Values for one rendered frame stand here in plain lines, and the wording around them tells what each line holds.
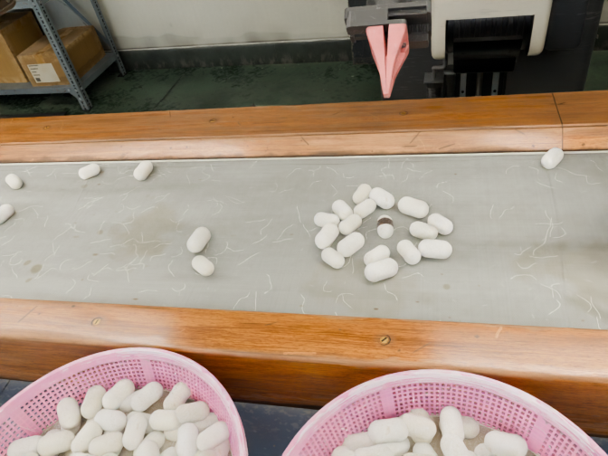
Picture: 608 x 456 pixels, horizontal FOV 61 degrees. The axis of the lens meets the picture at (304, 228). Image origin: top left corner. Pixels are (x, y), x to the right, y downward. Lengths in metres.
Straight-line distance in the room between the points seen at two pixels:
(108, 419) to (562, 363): 0.41
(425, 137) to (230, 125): 0.30
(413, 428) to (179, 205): 0.44
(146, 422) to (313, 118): 0.49
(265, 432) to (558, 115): 0.55
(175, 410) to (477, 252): 0.35
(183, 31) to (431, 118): 2.38
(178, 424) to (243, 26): 2.53
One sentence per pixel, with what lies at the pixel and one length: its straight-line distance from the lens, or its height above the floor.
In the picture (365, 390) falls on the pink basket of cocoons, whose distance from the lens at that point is 0.46.
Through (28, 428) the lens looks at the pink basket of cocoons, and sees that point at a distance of 0.59.
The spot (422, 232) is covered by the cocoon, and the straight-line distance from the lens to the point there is 0.60.
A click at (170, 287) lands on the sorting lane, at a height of 0.74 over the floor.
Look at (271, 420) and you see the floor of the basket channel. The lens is 0.57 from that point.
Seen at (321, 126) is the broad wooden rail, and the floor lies 0.76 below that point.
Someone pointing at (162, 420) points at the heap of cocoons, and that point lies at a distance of 0.52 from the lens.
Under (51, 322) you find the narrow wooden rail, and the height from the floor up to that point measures 0.76.
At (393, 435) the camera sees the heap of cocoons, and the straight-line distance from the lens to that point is 0.47.
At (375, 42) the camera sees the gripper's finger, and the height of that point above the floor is 0.91.
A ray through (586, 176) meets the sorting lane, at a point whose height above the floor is 0.74.
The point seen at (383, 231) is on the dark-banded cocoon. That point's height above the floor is 0.76.
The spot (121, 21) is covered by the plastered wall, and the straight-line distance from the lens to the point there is 3.21.
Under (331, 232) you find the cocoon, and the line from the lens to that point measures 0.60.
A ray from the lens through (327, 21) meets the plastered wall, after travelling 2.76.
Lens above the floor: 1.17
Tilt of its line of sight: 41 degrees down
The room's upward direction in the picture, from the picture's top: 12 degrees counter-clockwise
